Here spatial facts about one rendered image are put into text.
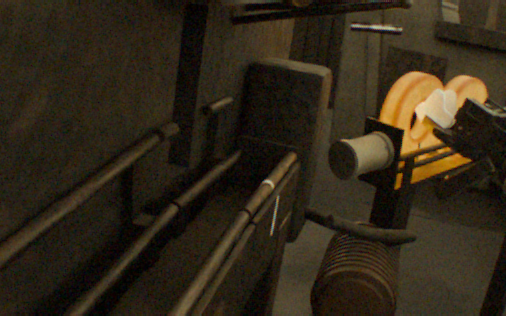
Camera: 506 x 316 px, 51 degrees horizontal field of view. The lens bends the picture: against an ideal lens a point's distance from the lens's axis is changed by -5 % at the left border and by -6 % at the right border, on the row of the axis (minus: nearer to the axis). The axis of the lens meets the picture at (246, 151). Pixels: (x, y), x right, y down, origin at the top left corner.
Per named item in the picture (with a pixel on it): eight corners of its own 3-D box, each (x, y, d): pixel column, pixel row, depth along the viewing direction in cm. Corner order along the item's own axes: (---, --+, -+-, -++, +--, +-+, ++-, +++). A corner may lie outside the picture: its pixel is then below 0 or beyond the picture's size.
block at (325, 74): (220, 229, 78) (244, 58, 71) (237, 210, 85) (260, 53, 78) (294, 248, 75) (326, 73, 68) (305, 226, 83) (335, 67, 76)
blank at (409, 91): (381, 75, 85) (399, 80, 82) (436, 66, 94) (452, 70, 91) (372, 169, 90) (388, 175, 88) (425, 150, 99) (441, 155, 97)
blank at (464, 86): (438, 75, 94) (454, 80, 92) (480, 73, 104) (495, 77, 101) (422, 159, 99) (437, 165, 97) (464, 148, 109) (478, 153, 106)
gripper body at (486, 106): (484, 94, 84) (547, 136, 77) (460, 140, 88) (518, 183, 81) (461, 94, 79) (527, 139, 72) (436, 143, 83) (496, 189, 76)
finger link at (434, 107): (425, 75, 88) (468, 104, 83) (410, 106, 91) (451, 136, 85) (414, 75, 86) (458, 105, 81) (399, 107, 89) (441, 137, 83)
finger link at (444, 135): (436, 112, 87) (477, 142, 82) (432, 122, 88) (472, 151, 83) (420, 113, 84) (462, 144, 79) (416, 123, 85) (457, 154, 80)
